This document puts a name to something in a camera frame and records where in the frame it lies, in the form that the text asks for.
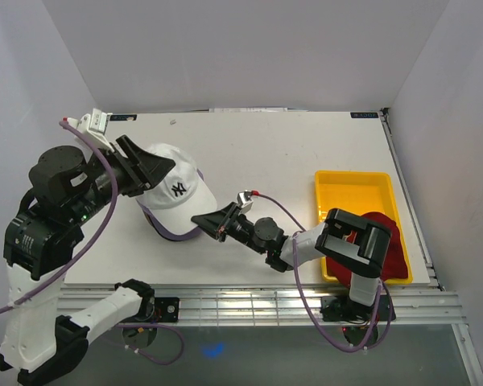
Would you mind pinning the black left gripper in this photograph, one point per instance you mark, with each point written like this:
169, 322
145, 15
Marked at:
152, 169

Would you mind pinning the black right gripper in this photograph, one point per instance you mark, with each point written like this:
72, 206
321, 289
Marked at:
219, 223

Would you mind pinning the white baseball cap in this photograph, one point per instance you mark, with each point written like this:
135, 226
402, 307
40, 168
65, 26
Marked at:
184, 162

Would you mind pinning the lavender LA baseball cap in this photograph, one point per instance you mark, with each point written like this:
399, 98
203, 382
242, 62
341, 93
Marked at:
171, 205

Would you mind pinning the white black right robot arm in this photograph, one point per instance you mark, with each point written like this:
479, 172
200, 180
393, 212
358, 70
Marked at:
356, 243

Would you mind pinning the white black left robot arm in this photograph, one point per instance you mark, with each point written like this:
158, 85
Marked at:
67, 190

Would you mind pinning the dark label sticker left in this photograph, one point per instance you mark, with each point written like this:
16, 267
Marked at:
123, 117

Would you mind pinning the dark label sticker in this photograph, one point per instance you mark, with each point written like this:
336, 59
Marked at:
364, 115
123, 117

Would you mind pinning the yellow plastic tray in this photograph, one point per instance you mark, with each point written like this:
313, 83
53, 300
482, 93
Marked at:
359, 193

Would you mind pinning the dark label sticker right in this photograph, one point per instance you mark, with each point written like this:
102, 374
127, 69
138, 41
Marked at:
364, 115

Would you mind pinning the red LA baseball cap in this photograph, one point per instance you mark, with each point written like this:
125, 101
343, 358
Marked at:
395, 266

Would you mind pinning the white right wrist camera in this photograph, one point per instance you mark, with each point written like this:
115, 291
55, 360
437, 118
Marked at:
245, 200

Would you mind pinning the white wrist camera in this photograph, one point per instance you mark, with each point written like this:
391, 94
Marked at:
245, 200
93, 126

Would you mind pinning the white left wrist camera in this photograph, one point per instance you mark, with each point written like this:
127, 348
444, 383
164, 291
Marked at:
93, 126

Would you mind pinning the paper strip at wall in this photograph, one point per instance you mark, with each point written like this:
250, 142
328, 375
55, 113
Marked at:
249, 110

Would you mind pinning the aluminium frame rail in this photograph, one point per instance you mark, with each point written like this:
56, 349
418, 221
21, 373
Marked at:
217, 307

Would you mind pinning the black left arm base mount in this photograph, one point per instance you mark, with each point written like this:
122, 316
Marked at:
164, 310

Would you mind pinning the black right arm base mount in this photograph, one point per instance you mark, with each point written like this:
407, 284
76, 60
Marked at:
342, 309

